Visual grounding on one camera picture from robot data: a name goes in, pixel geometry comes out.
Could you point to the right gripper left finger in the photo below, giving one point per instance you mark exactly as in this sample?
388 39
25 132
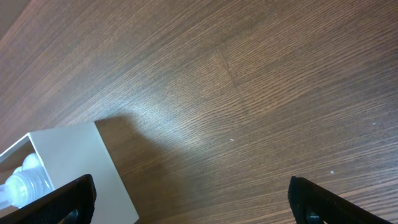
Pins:
72 203

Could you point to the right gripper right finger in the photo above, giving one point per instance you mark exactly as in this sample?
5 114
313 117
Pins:
311 203

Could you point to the clear bottle blue liquid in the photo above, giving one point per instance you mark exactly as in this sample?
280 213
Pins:
27 183

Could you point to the cardboard box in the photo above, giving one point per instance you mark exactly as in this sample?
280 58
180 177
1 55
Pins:
68 153

